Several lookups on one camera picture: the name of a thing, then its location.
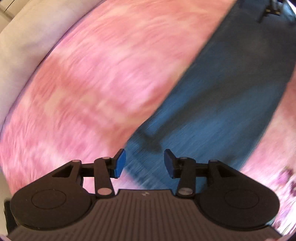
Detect blue denim jeans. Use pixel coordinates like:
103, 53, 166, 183
125, 0, 296, 190

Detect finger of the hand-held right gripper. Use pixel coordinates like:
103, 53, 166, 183
258, 0, 282, 23

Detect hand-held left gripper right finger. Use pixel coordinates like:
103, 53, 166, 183
164, 149, 241, 198

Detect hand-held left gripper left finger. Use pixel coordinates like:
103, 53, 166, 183
52, 148, 127, 198

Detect pink floral blanket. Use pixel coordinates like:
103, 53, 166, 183
0, 0, 296, 234

